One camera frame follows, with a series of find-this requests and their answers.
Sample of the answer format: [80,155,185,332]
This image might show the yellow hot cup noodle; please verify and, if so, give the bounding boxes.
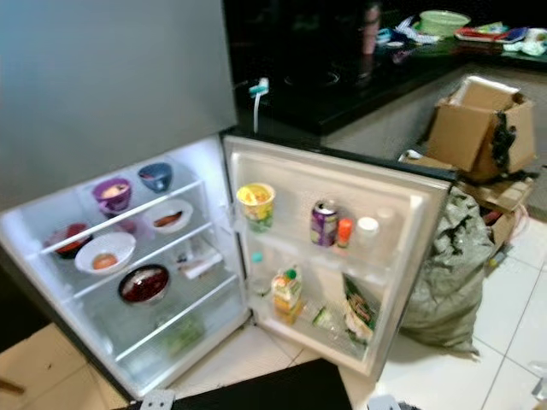
[237,183,276,233]

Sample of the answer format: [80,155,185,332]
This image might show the glass fridge shelf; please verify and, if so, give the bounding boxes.
[38,179,203,257]
[71,220,212,300]
[114,275,251,361]

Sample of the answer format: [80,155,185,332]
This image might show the grey two-door fridge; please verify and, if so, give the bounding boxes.
[0,0,253,402]

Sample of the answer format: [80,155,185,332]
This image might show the white-lined fridge door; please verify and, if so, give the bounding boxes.
[222,135,458,381]

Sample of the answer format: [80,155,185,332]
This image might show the dark red bowl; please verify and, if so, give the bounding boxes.
[49,222,93,259]

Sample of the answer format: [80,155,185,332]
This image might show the purple bowl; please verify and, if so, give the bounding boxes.
[92,177,132,214]

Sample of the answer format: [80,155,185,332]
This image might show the white bowl with orange fruit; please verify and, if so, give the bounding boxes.
[74,231,136,276]

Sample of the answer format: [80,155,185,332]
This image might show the blue bowl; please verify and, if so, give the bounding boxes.
[138,162,174,193]

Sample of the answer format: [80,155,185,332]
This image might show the steel bowl with red food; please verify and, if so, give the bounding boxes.
[118,263,170,305]

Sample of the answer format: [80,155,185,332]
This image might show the white bowl with brown food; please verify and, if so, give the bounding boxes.
[144,199,193,233]

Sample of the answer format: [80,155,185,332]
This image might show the flat brown cardboard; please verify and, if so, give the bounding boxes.
[0,325,82,410]

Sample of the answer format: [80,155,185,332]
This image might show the white wrapped packet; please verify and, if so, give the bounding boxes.
[175,243,217,280]

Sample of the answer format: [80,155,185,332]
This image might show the green leafy vegetable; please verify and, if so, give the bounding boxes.
[162,320,206,355]

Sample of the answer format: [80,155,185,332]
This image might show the clear bottle with teal cap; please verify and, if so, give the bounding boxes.
[248,250,266,296]

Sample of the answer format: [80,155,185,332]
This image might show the teal and white brush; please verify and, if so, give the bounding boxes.
[248,77,270,133]

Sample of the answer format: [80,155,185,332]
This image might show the yellow juice carton green cap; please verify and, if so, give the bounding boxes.
[271,267,304,325]

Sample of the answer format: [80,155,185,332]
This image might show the purple drink can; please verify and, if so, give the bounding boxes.
[311,200,341,248]

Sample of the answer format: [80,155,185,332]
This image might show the kitchen counter with black top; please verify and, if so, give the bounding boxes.
[222,0,547,223]

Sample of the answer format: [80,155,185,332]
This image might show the small green packet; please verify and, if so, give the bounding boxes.
[312,306,338,332]

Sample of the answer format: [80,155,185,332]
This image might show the small orange-capped bottle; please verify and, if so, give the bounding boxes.
[337,218,355,249]

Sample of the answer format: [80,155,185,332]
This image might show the clear jar with white lid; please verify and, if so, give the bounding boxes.
[356,216,381,257]

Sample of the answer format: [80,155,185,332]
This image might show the large green snack packet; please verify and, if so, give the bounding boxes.
[342,275,381,344]

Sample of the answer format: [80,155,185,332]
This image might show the pink tumbler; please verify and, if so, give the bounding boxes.
[362,0,381,56]

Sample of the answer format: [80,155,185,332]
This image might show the green woven sack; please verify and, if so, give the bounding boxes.
[400,188,497,355]

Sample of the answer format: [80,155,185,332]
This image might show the large open cardboard box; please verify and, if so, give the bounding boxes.
[423,75,538,176]

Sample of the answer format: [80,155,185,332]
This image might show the light green plastic bowl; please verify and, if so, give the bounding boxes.
[419,9,471,37]

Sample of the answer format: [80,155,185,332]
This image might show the small cardboard box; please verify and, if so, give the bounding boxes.
[462,175,531,249]

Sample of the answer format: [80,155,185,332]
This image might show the red tray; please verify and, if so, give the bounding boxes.
[455,24,526,44]

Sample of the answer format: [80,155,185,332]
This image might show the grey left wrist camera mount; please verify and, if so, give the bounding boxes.
[141,390,176,410]

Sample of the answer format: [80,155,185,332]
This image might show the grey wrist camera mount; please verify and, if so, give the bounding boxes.
[141,390,176,410]
[368,395,403,410]

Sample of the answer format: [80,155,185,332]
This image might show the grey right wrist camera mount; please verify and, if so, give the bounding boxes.
[368,395,403,410]

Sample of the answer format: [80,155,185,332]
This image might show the black strap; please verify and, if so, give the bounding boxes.
[491,111,518,172]

